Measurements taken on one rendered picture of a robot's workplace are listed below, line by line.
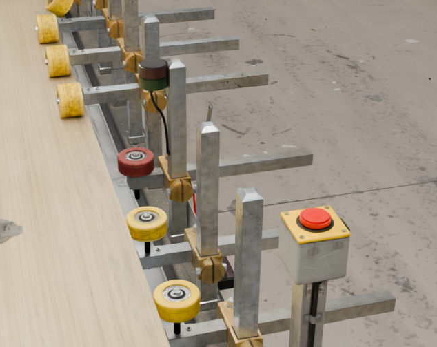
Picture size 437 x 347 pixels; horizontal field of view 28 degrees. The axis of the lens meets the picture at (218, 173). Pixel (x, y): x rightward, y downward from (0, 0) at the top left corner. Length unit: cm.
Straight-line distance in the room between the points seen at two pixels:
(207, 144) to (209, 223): 17
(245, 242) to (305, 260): 32
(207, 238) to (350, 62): 323
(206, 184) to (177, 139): 25
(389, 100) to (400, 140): 42
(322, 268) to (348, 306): 52
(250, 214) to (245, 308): 19
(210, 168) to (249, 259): 25
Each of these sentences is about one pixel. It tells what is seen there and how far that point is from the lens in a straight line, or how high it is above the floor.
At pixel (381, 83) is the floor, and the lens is 460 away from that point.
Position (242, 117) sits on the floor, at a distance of 414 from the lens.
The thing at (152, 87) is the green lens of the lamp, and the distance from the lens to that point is 177.
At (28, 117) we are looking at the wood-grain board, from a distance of 212.
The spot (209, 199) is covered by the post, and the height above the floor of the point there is 96.
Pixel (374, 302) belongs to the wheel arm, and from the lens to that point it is 164.
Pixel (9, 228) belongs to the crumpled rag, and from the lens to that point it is 168.
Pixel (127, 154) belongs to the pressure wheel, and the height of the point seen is 91.
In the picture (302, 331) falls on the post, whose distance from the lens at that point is 118.
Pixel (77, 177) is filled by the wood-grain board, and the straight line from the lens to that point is 185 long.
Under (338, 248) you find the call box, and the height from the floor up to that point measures 120.
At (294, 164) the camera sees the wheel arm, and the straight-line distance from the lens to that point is 202.
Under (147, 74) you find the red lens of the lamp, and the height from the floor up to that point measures 113.
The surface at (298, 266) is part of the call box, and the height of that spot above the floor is 118.
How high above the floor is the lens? 182
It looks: 30 degrees down
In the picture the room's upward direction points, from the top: 1 degrees clockwise
